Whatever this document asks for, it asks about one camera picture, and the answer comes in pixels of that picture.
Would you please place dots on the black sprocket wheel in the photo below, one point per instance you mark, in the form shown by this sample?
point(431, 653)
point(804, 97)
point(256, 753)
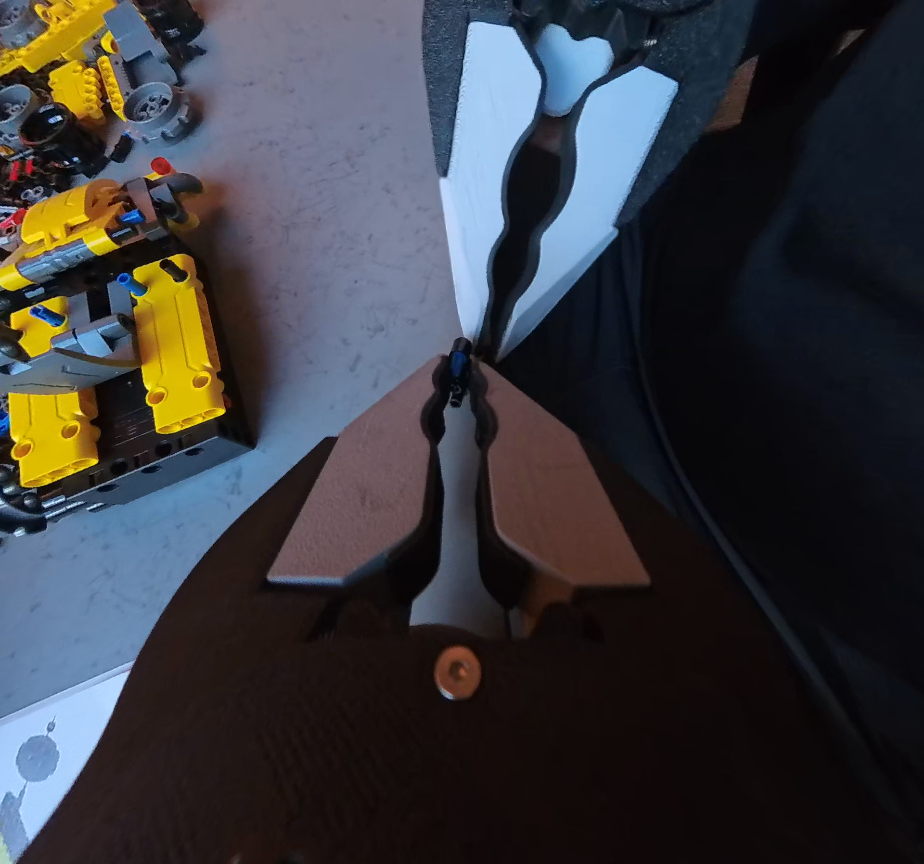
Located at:
point(21, 510)

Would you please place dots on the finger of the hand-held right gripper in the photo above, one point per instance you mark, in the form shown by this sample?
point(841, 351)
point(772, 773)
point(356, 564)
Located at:
point(613, 157)
point(483, 121)

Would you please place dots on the black toy tyre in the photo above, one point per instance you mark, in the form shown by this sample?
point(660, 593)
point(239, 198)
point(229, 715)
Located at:
point(166, 9)
point(47, 128)

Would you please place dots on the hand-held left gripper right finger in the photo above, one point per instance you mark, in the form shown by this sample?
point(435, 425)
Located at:
point(556, 503)

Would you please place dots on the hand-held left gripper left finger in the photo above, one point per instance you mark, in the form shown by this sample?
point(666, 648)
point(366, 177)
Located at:
point(361, 503)

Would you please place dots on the open instruction booklet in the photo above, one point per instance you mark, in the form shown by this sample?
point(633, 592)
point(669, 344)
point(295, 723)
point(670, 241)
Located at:
point(58, 734)

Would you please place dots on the yellow grey brick sub-assembly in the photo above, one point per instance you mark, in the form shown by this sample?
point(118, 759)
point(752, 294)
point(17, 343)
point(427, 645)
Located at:
point(58, 34)

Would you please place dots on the grey sprocket wheel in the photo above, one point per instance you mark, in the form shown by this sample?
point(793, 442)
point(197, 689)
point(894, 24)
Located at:
point(155, 110)

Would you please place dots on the black connector cluster blue pin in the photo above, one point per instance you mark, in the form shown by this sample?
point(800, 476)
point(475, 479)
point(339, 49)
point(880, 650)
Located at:
point(457, 366)

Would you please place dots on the yellow toy vehicle model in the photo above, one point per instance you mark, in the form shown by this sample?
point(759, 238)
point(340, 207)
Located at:
point(173, 344)

